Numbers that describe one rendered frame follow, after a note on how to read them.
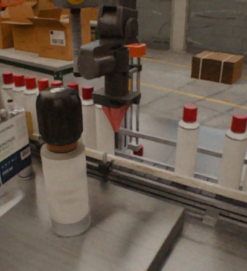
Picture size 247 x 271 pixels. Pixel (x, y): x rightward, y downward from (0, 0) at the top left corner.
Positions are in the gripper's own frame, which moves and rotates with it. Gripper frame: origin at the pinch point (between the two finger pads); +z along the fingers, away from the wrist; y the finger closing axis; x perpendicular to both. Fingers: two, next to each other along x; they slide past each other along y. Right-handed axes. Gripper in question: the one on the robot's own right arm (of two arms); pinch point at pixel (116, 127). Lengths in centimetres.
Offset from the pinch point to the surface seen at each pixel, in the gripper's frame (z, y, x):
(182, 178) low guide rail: 10.4, 17.5, 2.5
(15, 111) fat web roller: -4.6, -20.5, -13.2
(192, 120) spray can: -4.3, 17.4, 5.0
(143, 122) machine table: 18, -14, 45
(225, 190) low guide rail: 10.3, 28.1, 2.6
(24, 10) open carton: -10, -194, 160
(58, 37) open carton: 5, -129, 130
